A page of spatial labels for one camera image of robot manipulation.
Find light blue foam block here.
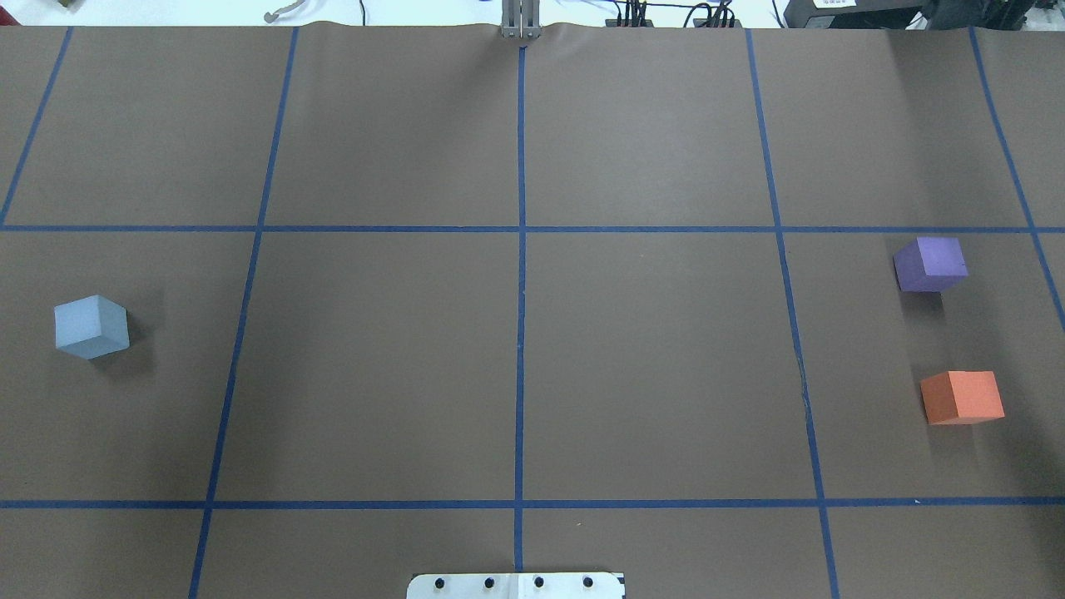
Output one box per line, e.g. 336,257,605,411
53,295,131,360

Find purple foam block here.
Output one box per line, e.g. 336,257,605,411
892,236,969,293

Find orange foam block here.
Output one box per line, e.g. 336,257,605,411
919,370,1005,426

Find aluminium frame post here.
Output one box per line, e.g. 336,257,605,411
501,0,542,39

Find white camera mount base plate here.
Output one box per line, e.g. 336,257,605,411
406,572,627,598

